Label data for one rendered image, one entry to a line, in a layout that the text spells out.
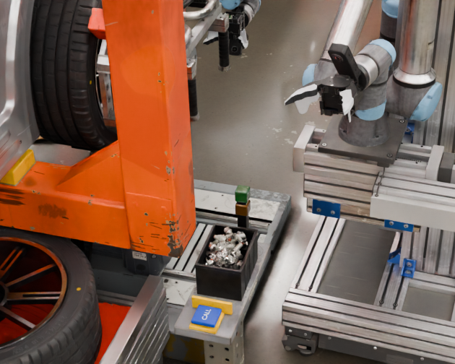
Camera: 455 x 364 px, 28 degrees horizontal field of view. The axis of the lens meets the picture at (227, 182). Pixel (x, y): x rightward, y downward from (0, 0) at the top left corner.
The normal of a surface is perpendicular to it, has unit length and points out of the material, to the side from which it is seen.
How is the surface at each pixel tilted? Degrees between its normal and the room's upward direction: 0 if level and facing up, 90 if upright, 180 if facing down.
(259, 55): 0
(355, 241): 0
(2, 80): 90
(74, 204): 90
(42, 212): 90
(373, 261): 0
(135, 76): 90
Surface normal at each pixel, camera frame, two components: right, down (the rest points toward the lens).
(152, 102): -0.29, 0.56
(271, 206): -0.03, -0.82
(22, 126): 0.95, 0.15
